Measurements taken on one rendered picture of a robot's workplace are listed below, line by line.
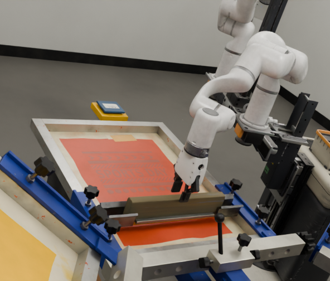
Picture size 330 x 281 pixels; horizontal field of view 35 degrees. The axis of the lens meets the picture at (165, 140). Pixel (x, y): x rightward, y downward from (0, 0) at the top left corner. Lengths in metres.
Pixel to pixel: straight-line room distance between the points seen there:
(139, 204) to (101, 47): 4.13
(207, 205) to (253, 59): 0.49
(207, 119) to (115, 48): 4.22
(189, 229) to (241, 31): 1.09
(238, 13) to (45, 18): 3.16
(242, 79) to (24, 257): 0.88
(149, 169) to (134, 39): 3.86
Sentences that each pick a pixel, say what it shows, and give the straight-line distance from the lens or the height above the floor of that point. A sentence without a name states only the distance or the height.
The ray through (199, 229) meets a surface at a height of 0.96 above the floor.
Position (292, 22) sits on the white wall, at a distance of 6.66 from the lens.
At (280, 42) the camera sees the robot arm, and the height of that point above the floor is 1.53.
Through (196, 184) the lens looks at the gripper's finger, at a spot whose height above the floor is 1.15.
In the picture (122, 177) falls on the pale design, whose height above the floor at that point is 0.96.
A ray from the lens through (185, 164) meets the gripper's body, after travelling 1.56.
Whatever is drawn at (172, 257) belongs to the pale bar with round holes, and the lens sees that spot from 1.42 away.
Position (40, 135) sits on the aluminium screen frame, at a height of 0.99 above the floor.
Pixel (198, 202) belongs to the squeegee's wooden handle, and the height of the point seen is 1.04.
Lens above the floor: 1.90
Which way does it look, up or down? 26 degrees down
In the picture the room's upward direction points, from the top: 18 degrees clockwise
